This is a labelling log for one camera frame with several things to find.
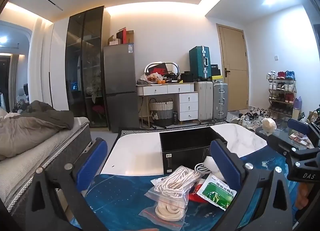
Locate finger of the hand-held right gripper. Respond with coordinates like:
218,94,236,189
287,118,320,147
265,134,304,162

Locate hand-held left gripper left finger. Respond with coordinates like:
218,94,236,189
25,138,108,231

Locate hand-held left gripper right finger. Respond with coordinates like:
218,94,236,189
209,139,293,231

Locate green white medicine packet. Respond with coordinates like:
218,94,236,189
196,173,237,211

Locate black storage box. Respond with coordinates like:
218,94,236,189
159,126,228,174

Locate cream rope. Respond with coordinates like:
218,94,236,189
139,165,203,229

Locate person's right hand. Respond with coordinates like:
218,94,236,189
295,183,312,211

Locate white crumpled bag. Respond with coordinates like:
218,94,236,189
261,117,277,136

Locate metal shoe rack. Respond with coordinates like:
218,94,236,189
267,71,297,118

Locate pile of shoes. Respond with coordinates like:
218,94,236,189
229,106,271,131

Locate red plastic packet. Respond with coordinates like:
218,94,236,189
188,183,209,203

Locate silver suitcase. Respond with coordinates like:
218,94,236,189
212,81,229,122

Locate dark green jacket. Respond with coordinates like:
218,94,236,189
20,100,75,130

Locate beige suitcase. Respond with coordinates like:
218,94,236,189
194,81,214,122

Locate white labelled packet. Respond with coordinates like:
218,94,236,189
151,176,167,186

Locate grey duvet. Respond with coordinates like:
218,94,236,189
0,114,75,160

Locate white dressing table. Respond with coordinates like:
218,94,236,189
136,82,199,129

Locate woven laundry basket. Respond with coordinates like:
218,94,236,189
149,98,174,127

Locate grey refrigerator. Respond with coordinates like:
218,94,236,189
103,43,141,133

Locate tan wooden door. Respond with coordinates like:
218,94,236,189
216,23,249,112

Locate dark glass cabinet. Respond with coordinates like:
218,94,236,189
65,6,109,128

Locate black boxes on dresser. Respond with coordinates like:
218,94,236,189
180,71,194,83

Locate office chair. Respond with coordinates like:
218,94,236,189
16,83,29,105

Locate white wardrobe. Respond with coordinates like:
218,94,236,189
27,17,70,112

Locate clear plastic bag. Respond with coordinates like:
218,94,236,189
139,72,163,83

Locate teal suitcase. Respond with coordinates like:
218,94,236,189
189,46,211,82

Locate red black box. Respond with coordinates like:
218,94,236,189
116,28,134,44

